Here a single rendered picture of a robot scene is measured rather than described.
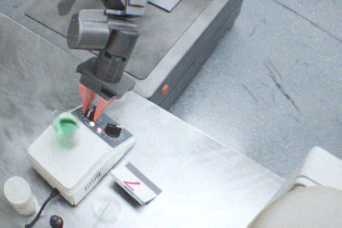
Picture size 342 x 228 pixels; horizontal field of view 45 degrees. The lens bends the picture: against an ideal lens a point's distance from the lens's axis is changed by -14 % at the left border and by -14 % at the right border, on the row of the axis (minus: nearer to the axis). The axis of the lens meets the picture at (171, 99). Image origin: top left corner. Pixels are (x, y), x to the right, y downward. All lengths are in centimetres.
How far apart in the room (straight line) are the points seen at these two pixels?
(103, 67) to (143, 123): 20
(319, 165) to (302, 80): 183
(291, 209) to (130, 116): 75
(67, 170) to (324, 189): 62
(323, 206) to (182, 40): 139
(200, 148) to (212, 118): 93
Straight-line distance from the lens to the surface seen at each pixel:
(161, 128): 97
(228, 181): 94
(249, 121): 191
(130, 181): 90
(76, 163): 84
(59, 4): 174
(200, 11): 172
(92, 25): 78
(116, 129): 90
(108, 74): 83
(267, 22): 228
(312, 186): 28
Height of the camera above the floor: 160
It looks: 57 degrees down
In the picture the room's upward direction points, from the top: 10 degrees clockwise
